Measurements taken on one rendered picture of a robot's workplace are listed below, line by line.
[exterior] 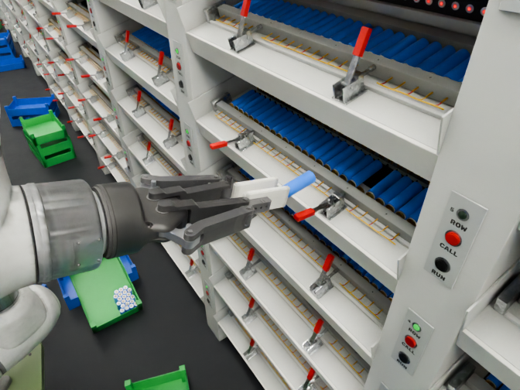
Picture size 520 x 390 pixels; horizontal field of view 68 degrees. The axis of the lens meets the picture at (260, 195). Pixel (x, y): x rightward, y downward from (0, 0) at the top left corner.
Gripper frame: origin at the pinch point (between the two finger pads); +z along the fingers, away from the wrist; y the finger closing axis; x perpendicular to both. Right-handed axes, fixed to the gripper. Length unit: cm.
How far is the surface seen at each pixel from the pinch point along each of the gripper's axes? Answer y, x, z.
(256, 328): -24, -66, 32
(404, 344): 18.5, -17.8, 18.1
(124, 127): -116, -40, 23
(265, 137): -23.8, -3.4, 19.2
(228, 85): -46, 0, 23
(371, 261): 9.6, -8.5, 16.0
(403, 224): 9.7, -2.6, 20.2
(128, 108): -106, -28, 21
